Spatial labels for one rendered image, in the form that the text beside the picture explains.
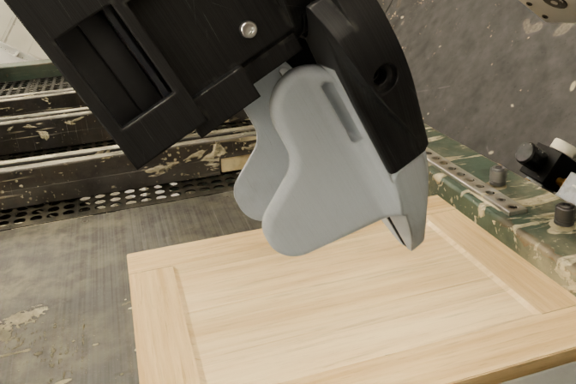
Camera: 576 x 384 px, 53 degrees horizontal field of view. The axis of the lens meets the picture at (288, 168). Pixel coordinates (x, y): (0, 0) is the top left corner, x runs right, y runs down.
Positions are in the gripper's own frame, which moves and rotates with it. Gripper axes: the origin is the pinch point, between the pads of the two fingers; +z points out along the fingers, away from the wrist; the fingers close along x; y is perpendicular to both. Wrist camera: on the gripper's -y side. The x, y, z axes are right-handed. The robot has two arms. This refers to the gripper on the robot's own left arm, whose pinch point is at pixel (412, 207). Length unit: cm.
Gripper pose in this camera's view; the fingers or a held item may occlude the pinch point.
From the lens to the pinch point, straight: 23.4
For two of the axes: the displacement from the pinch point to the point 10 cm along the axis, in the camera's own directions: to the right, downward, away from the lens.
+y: -8.0, 5.9, -1.3
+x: 3.4, 2.6, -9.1
